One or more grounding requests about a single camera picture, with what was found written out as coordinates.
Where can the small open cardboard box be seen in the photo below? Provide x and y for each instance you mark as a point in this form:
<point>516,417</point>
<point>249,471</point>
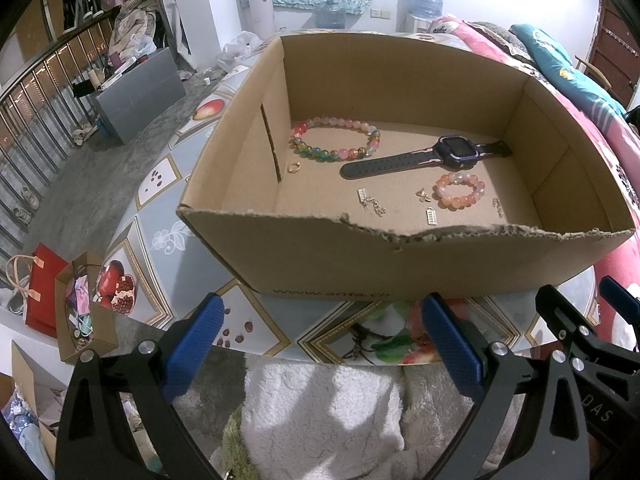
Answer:
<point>97,340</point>

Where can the open brown carton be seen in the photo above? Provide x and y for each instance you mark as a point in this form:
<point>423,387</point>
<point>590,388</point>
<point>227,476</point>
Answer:
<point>25,375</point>

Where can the white upright panel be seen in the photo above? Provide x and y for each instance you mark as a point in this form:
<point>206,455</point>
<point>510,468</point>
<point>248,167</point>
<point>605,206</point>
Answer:
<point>260,5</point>

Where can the white plastic bag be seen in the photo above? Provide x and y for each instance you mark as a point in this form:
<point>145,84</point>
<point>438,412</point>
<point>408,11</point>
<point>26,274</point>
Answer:
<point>240,47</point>

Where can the gold butterfly charm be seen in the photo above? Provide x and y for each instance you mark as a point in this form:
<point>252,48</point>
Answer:
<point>421,193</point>

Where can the white shoe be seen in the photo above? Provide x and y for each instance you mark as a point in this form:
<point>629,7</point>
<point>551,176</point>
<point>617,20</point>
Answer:
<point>85,135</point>
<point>30,197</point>
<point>21,215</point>

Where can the silver abacus charm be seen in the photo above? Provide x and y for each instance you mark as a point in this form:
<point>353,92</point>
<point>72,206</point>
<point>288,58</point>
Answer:
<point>431,217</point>

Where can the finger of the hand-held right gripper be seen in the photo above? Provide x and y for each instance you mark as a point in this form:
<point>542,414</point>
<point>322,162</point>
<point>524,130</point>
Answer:
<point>560,310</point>
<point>620,295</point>

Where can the grey storage box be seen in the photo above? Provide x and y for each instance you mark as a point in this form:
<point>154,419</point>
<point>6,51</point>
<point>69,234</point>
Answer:
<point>145,95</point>

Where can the brown wooden door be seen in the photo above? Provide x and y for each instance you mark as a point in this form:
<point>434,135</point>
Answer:
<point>620,40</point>

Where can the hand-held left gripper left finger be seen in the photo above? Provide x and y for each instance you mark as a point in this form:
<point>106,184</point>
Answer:
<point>195,340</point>

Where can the white fluffy cloth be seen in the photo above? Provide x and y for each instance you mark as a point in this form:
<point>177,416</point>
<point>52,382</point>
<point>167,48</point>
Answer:
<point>320,410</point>

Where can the brown cardboard box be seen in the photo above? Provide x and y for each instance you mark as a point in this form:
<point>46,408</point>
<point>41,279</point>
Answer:
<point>325,260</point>

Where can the red gift bag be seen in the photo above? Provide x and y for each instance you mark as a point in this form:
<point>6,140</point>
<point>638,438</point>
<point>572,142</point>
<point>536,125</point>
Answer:
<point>45,300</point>

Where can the wall power outlet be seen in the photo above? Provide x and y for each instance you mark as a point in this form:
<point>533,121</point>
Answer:
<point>381,13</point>

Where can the wooden chair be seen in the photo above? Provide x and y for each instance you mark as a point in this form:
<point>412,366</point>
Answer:
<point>595,72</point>

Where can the blue water jug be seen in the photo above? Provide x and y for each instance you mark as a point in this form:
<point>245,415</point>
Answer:
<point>330,14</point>

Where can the metal stair railing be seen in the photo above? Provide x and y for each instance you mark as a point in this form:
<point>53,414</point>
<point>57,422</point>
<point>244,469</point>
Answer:
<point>30,110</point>

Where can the pile of clothes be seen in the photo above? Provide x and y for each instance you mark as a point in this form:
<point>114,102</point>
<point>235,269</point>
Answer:
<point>132,25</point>

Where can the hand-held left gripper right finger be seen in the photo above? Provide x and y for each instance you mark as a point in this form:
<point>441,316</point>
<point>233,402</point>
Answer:
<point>450,345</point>

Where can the green fuzzy cloth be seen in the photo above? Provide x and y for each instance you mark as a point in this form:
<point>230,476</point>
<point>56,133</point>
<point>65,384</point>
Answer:
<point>232,435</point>

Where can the black smart watch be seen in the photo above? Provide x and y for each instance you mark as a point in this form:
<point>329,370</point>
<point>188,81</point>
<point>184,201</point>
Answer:
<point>452,150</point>

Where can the white water dispenser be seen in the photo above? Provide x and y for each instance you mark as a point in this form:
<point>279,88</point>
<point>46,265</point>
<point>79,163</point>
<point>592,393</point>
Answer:
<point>412,24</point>

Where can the teal pillow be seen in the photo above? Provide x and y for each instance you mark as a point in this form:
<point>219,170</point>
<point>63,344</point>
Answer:
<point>565,70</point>

